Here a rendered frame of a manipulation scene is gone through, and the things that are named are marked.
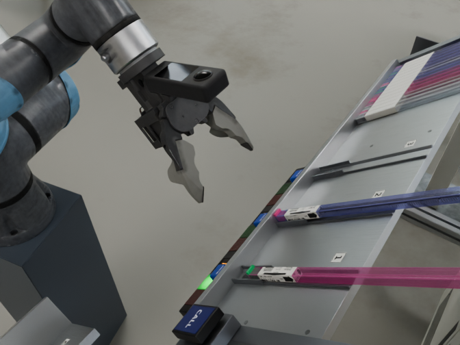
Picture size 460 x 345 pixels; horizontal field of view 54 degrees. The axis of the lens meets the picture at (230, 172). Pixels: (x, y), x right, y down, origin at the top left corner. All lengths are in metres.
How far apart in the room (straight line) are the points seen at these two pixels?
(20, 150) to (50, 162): 1.03
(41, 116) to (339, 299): 0.60
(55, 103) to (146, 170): 0.90
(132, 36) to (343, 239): 0.37
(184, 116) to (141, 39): 0.11
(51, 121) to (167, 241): 0.76
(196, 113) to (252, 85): 1.47
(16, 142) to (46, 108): 0.08
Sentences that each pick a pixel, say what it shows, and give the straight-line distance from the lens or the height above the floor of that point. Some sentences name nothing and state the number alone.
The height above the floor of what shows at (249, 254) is 0.73.
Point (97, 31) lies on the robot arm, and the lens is 0.63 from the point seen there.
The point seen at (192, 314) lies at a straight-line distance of 0.52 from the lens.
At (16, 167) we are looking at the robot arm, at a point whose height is 0.70.
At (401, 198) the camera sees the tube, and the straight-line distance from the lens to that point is 0.53.
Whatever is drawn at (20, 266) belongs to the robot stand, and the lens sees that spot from 0.91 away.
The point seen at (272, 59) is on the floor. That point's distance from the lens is 2.27.
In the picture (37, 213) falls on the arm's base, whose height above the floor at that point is 0.59.
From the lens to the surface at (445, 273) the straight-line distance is 0.42.
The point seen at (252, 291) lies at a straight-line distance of 0.57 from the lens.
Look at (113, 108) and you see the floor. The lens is 2.03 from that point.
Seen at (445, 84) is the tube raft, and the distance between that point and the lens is 0.77.
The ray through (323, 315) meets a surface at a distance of 0.47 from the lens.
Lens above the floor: 1.26
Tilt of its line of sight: 48 degrees down
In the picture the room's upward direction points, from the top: straight up
